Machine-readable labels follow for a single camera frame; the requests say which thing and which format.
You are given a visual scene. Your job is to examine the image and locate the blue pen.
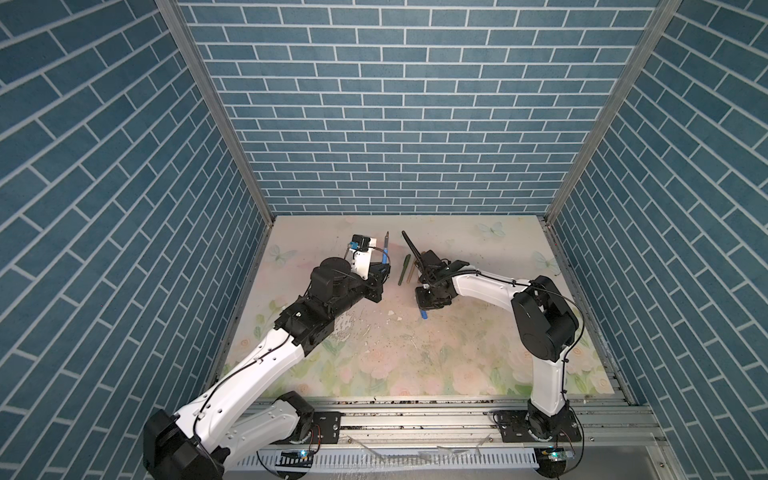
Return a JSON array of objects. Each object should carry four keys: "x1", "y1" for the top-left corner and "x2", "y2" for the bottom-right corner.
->
[{"x1": 382, "y1": 231, "x2": 390, "y2": 264}]

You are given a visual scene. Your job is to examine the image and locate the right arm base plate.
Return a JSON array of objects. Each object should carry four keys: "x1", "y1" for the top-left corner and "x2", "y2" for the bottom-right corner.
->
[{"x1": 489, "y1": 407, "x2": 583, "y2": 443}]

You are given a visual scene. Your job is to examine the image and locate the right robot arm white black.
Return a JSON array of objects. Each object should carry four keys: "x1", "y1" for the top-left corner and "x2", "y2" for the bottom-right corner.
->
[{"x1": 413, "y1": 250, "x2": 579, "y2": 441}]

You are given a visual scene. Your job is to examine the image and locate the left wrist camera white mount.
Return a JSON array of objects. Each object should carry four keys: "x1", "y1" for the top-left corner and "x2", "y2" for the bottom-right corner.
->
[{"x1": 348, "y1": 234, "x2": 376, "y2": 280}]

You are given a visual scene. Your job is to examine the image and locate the white perforated cable tray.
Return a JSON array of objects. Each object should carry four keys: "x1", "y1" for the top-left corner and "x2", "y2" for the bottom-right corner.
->
[{"x1": 233, "y1": 447, "x2": 539, "y2": 474}]

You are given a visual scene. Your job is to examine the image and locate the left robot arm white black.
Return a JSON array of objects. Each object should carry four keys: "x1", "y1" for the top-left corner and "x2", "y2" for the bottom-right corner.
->
[{"x1": 143, "y1": 257, "x2": 391, "y2": 479}]

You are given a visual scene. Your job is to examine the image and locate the aluminium mounting rail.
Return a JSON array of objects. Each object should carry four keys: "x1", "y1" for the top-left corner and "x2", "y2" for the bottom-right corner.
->
[{"x1": 244, "y1": 398, "x2": 667, "y2": 447}]

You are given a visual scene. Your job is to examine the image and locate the green pen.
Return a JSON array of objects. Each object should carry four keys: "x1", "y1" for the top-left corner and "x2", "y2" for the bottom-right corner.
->
[{"x1": 397, "y1": 254, "x2": 412, "y2": 286}]

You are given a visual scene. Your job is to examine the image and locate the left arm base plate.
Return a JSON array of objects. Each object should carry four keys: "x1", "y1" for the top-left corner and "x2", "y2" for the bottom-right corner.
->
[{"x1": 279, "y1": 411, "x2": 342, "y2": 446}]

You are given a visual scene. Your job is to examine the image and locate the brown pen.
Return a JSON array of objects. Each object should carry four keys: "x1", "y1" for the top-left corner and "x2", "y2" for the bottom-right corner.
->
[{"x1": 406, "y1": 263, "x2": 417, "y2": 283}]

